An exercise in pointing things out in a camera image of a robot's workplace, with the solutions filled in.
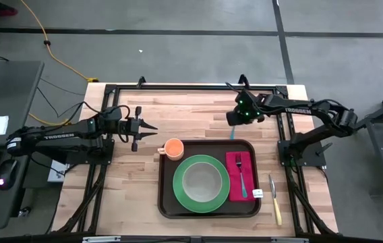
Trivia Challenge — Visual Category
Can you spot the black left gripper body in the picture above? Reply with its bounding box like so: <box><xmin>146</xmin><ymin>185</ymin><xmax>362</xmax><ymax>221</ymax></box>
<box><xmin>117</xmin><ymin>106</ymin><xmax>143</xmax><ymax>153</ymax></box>

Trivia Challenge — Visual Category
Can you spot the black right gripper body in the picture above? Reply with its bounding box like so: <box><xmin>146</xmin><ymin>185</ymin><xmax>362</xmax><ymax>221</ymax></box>
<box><xmin>225</xmin><ymin>89</ymin><xmax>268</xmax><ymax>127</ymax></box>

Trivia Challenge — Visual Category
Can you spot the orange plastic mug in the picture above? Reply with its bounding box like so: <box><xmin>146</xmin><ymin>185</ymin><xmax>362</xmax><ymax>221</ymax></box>
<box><xmin>157</xmin><ymin>138</ymin><xmax>185</xmax><ymax>161</ymax></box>

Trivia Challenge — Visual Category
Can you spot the red cloth napkin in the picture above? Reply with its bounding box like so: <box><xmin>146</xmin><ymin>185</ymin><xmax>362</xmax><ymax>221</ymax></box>
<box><xmin>225</xmin><ymin>151</ymin><xmax>264</xmax><ymax>203</ymax></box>

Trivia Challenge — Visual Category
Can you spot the grey plastic bowl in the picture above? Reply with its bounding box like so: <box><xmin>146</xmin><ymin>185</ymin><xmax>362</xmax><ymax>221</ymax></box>
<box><xmin>181</xmin><ymin>161</ymin><xmax>223</xmax><ymax>203</ymax></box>

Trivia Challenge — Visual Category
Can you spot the teal-handled metal fork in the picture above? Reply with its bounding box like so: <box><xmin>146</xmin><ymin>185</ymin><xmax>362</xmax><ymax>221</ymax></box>
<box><xmin>235</xmin><ymin>152</ymin><xmax>249</xmax><ymax>199</ymax></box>

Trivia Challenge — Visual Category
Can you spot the green plastic plate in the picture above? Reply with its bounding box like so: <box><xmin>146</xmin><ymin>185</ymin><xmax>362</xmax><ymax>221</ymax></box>
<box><xmin>172</xmin><ymin>154</ymin><xmax>231</xmax><ymax>214</ymax></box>

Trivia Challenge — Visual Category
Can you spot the dark brown serving tray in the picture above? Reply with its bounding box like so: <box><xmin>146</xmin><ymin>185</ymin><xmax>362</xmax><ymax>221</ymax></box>
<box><xmin>157</xmin><ymin>139</ymin><xmax>262</xmax><ymax>219</ymax></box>

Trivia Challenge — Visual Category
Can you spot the white printed box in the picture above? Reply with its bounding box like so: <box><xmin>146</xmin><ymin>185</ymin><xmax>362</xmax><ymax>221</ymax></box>
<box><xmin>47</xmin><ymin>159</ymin><xmax>69</xmax><ymax>184</ymax></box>

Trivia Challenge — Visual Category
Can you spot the grey computer desk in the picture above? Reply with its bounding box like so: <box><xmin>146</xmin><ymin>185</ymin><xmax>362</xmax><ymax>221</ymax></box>
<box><xmin>0</xmin><ymin>60</ymin><xmax>46</xmax><ymax>231</ymax></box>

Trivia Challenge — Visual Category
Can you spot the black computer mouse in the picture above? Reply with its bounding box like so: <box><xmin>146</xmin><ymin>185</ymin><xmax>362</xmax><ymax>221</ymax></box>
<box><xmin>0</xmin><ymin>159</ymin><xmax>19</xmax><ymax>191</ymax></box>

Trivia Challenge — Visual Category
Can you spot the person's foot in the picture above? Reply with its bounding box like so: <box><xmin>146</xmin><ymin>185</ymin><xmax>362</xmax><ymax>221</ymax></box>
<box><xmin>0</xmin><ymin>1</ymin><xmax>20</xmax><ymax>17</ymax></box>

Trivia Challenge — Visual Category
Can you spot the black aluminium table frame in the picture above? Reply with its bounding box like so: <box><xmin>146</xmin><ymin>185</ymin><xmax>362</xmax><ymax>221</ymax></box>
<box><xmin>51</xmin><ymin>82</ymin><xmax>339</xmax><ymax>238</ymax></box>

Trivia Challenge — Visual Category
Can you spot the yellow extension cable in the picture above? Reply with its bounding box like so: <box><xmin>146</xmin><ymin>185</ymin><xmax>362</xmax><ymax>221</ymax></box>
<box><xmin>28</xmin><ymin>113</ymin><xmax>73</xmax><ymax>127</ymax></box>
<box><xmin>19</xmin><ymin>0</ymin><xmax>100</xmax><ymax>84</ymax></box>

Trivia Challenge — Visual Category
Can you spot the black floor cable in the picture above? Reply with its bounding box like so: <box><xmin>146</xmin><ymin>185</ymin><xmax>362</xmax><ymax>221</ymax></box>
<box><xmin>36</xmin><ymin>76</ymin><xmax>88</xmax><ymax>119</ymax></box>

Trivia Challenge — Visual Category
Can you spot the yellow-handled table knife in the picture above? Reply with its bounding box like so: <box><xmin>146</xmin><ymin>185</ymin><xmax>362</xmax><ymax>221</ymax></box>
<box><xmin>268</xmin><ymin>173</ymin><xmax>283</xmax><ymax>227</ymax></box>

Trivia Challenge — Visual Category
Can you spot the silver metal bracket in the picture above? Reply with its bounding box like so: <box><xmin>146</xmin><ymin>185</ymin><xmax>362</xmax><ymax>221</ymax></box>
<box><xmin>82</xmin><ymin>236</ymin><xmax>121</xmax><ymax>243</ymax></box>
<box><xmin>271</xmin><ymin>237</ymin><xmax>309</xmax><ymax>243</ymax></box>

